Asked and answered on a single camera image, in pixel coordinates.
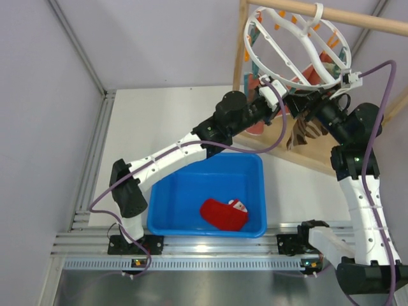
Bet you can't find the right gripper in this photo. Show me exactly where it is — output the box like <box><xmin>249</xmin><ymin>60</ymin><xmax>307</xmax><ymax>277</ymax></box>
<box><xmin>284</xmin><ymin>83</ymin><xmax>351</xmax><ymax>145</ymax></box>

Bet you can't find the brown striped sock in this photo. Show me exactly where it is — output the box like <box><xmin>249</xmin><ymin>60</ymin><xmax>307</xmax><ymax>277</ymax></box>
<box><xmin>305</xmin><ymin>118</ymin><xmax>328</xmax><ymax>139</ymax></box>
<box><xmin>286</xmin><ymin>117</ymin><xmax>307</xmax><ymax>151</ymax></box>

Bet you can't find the salmon pink cloth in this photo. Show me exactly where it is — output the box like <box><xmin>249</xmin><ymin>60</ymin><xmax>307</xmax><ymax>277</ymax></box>
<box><xmin>244</xmin><ymin>52</ymin><xmax>334</xmax><ymax>136</ymax></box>

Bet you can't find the white round clip hanger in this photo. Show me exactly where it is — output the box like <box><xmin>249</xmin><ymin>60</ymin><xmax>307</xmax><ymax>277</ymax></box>
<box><xmin>243</xmin><ymin>3</ymin><xmax>352</xmax><ymax>91</ymax></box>

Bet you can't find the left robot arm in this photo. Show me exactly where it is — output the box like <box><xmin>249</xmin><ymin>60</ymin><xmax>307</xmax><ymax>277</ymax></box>
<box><xmin>108</xmin><ymin>85</ymin><xmax>288</xmax><ymax>253</ymax></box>

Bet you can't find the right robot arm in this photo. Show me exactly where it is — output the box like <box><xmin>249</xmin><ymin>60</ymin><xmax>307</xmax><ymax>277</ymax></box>
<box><xmin>284</xmin><ymin>91</ymin><xmax>407</xmax><ymax>295</ymax></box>

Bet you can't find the wooden hanger stand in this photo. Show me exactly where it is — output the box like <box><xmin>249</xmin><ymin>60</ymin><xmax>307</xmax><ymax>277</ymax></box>
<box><xmin>233</xmin><ymin>1</ymin><xmax>407</xmax><ymax>175</ymax></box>

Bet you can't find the red santa sock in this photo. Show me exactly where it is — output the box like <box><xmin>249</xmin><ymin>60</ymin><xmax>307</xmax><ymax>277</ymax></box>
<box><xmin>200</xmin><ymin>198</ymin><xmax>249</xmax><ymax>231</ymax></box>

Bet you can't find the blue plastic bin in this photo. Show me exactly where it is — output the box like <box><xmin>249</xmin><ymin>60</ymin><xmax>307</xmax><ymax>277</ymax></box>
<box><xmin>147</xmin><ymin>153</ymin><xmax>267</xmax><ymax>238</ymax></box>

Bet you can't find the white base board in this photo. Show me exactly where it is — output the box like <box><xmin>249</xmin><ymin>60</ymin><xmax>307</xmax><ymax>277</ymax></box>
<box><xmin>95</xmin><ymin>85</ymin><xmax>350</xmax><ymax>225</ymax></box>

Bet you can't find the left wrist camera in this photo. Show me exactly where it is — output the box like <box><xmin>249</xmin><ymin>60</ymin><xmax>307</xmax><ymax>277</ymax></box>
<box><xmin>258</xmin><ymin>75</ymin><xmax>289</xmax><ymax>104</ymax></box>

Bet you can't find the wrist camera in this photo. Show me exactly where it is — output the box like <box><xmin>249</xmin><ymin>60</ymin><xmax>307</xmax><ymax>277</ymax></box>
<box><xmin>340</xmin><ymin>68</ymin><xmax>363</xmax><ymax>90</ymax></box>
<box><xmin>258</xmin><ymin>75</ymin><xmax>289</xmax><ymax>104</ymax></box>

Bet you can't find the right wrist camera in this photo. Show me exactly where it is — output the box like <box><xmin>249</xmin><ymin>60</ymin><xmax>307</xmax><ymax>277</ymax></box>
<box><xmin>340</xmin><ymin>68</ymin><xmax>363</xmax><ymax>90</ymax></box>

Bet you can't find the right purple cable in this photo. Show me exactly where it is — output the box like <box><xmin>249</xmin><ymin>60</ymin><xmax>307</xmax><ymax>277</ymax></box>
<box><xmin>337</xmin><ymin>60</ymin><xmax>398</xmax><ymax>306</ymax></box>

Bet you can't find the purple cable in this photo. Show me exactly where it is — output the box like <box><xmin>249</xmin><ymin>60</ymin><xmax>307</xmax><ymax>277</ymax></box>
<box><xmin>89</xmin><ymin>78</ymin><xmax>287</xmax><ymax>280</ymax></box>
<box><xmin>337</xmin><ymin>60</ymin><xmax>398</xmax><ymax>306</ymax></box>

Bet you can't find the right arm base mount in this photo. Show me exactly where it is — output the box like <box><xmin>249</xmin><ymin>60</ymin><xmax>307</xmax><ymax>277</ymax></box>
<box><xmin>276</xmin><ymin>234</ymin><xmax>318</xmax><ymax>256</ymax></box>

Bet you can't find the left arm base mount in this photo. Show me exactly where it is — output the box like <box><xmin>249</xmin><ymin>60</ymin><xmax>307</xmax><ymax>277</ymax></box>
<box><xmin>107</xmin><ymin>224</ymin><xmax>164</xmax><ymax>256</ymax></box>

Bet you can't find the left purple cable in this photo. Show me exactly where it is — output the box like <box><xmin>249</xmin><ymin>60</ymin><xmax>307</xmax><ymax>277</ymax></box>
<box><xmin>89</xmin><ymin>78</ymin><xmax>287</xmax><ymax>280</ymax></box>

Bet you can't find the aluminium rail frame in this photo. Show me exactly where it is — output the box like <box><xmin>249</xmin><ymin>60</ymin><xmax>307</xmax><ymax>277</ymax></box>
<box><xmin>38</xmin><ymin>0</ymin><xmax>408</xmax><ymax>306</ymax></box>

